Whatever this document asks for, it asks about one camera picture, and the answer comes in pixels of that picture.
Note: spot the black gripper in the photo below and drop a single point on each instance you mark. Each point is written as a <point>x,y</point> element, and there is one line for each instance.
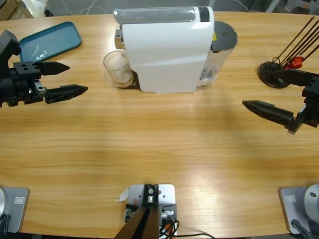
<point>17,89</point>
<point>312,107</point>

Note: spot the clear drinking glass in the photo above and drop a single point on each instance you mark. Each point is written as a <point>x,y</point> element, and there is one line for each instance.
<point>118,72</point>

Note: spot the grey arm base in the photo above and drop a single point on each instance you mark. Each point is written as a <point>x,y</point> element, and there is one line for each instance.
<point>15,206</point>
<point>299,201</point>

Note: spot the red coffee capsule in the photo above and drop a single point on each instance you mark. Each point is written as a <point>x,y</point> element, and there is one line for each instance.
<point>287,66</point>
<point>297,61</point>

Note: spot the white coffee machine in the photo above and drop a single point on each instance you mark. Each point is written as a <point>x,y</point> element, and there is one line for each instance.
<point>164,57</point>

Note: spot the black capsule holder with rods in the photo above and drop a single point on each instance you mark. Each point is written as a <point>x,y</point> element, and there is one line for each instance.
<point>266,73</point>

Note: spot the teal plastic tray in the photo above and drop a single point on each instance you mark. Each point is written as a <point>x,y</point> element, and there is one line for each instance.
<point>59,37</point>

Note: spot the white plastic bag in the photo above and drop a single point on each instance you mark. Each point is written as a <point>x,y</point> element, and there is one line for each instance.
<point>35,6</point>

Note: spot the clear water tank black lid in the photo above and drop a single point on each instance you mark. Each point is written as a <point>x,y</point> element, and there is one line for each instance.
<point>221,39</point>

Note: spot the brown cardboard box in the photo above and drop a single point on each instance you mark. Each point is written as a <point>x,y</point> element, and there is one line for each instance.
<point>10,10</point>

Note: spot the white paper tab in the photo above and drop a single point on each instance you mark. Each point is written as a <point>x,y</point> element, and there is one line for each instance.
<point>123,195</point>

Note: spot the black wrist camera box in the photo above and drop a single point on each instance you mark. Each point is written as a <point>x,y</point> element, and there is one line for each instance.
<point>7,42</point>

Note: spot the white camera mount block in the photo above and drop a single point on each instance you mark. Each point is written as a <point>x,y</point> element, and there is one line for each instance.
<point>165,193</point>

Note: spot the dark camera post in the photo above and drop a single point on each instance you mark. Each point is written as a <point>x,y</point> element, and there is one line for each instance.
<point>142,224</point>

